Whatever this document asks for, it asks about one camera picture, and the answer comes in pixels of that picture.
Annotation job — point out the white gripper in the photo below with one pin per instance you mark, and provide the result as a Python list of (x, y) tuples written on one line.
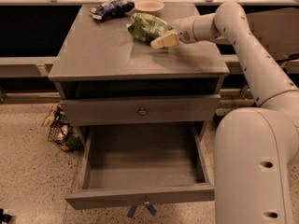
[(184, 29)]

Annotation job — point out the green jalapeno chip bag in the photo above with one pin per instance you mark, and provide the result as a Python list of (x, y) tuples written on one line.
[(145, 27)]

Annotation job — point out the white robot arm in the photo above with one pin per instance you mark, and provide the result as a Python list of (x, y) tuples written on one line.
[(254, 146)]

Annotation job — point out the blue chip bag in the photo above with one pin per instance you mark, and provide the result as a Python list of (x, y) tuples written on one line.
[(114, 8)]

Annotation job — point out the grey wooden drawer cabinet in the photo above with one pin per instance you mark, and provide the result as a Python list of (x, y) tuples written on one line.
[(102, 60)]

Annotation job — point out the closed grey top drawer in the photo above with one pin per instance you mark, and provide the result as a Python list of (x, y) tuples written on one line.
[(128, 110)]

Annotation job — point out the open grey middle drawer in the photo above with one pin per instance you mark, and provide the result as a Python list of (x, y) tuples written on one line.
[(142, 164)]

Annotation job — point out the white shallow bowl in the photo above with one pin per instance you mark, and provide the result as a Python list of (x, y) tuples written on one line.
[(153, 7)]

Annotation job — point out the wire basket of snacks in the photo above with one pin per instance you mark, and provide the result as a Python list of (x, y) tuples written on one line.
[(61, 132)]

